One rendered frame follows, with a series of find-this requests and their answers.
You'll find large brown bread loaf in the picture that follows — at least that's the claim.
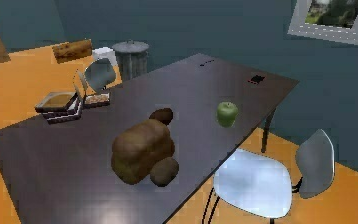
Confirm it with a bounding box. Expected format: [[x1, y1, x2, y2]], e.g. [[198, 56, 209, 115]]
[[110, 118, 176, 185]]

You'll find dark brown round potato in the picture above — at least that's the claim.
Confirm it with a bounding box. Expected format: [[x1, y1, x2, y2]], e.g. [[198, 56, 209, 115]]
[[148, 107, 174, 126]]

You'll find green apple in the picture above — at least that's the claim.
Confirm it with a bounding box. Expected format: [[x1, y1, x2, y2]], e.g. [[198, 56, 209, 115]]
[[216, 101, 240, 128]]

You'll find small brown round potato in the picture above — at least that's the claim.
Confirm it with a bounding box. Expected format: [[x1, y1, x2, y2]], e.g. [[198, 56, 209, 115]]
[[149, 156, 180, 188]]

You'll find grey lidded trash can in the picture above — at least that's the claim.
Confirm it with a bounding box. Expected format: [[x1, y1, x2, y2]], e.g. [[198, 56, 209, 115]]
[[111, 39, 151, 82]]

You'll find small black flat object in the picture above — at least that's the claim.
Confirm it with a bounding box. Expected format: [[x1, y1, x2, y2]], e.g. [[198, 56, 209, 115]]
[[247, 74, 266, 85]]

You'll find dark tray with crumbs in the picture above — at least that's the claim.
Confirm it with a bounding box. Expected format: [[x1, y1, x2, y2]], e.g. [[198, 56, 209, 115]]
[[83, 92, 111, 109]]

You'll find dark grey table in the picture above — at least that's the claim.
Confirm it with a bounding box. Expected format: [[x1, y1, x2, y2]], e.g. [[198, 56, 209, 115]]
[[0, 52, 300, 224]]

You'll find stack of dark books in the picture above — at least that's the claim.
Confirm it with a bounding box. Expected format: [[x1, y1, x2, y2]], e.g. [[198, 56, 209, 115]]
[[34, 91, 84, 125]]

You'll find white framed window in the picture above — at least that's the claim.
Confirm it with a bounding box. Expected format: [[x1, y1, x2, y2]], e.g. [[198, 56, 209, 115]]
[[287, 0, 358, 48]]

